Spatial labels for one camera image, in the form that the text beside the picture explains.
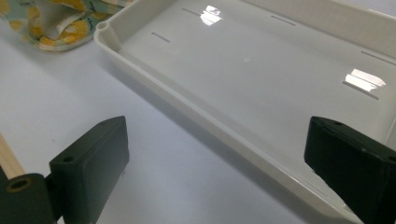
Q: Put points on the yellow patterned cloth bag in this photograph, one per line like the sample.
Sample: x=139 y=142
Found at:
x=74 y=29

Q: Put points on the white plastic tray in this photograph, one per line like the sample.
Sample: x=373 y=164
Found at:
x=249 y=81

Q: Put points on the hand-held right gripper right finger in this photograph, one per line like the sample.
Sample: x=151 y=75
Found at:
x=355 y=168

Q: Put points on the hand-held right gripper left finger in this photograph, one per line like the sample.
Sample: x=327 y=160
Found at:
x=90 y=168

